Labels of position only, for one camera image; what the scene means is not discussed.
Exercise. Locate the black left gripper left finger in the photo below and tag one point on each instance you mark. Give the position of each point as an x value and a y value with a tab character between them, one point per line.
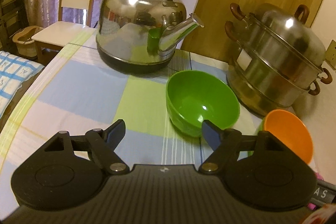
102	144

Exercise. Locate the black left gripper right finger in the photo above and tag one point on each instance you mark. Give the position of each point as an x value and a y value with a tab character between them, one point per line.
224	143

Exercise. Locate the orange plastic bowl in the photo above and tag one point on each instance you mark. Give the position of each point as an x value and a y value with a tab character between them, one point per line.
291	131

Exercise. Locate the person's right hand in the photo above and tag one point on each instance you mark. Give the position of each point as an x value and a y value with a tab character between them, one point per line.
323	215

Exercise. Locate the green plastic bowl near pot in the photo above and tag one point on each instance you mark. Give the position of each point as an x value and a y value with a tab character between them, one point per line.
258	131

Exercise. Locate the green plastic bowl near kettle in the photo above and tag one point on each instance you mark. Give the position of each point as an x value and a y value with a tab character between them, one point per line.
193	96

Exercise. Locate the checkered tablecloth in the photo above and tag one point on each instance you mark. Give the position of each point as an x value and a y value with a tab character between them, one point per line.
77	91

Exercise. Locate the stainless steel steamer pot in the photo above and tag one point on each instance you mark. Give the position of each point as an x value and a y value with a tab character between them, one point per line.
279	58

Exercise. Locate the blue checkered bed cover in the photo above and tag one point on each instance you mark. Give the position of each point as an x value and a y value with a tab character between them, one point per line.
17	75

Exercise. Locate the woven basket on floor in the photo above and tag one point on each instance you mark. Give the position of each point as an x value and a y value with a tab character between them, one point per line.
24	42

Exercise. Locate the stainless steel kettle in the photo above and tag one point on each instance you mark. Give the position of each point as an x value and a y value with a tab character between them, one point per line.
141	36

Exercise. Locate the white wooden chair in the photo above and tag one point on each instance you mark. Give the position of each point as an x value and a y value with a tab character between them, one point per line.
74	16

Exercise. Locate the wall power socket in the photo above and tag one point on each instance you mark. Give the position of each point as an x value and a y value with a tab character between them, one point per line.
330	55

